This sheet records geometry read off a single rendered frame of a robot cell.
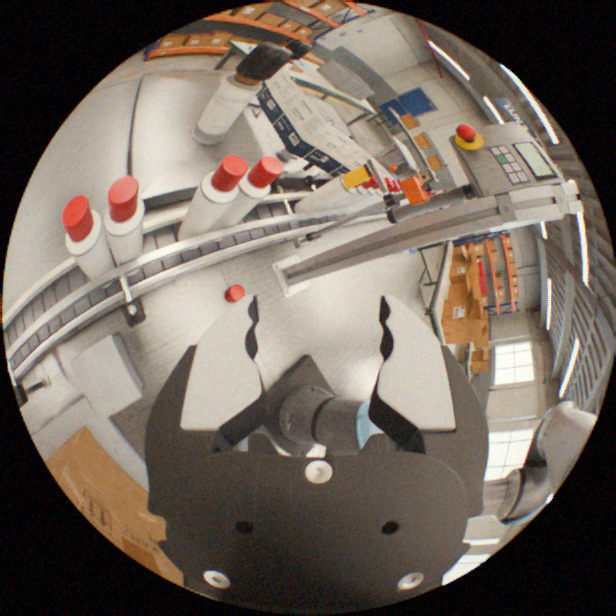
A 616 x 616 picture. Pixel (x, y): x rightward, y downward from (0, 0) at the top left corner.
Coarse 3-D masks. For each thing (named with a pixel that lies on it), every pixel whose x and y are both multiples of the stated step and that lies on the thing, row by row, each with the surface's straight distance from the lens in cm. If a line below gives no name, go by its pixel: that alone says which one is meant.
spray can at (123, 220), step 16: (128, 176) 22; (112, 192) 22; (128, 192) 21; (112, 208) 22; (128, 208) 22; (144, 208) 25; (112, 224) 24; (128, 224) 24; (112, 240) 26; (128, 240) 26; (128, 256) 30
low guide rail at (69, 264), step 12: (312, 192) 60; (168, 216) 39; (180, 216) 40; (144, 228) 38; (156, 228) 40; (60, 264) 40; (72, 264) 40; (48, 276) 41; (60, 276) 42; (36, 288) 43; (24, 300) 45; (12, 312) 48
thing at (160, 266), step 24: (264, 216) 51; (336, 216) 69; (144, 240) 41; (168, 240) 41; (240, 240) 45; (168, 264) 40; (48, 288) 45; (72, 288) 42; (120, 288) 39; (24, 312) 49; (72, 312) 41; (48, 336) 44
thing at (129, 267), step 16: (352, 208) 62; (240, 224) 37; (256, 224) 38; (272, 224) 40; (192, 240) 33; (208, 240) 34; (144, 256) 31; (160, 256) 31; (112, 272) 31; (128, 272) 31; (80, 288) 32; (96, 288) 32; (64, 304) 33; (48, 320) 35; (32, 336) 38; (16, 352) 42
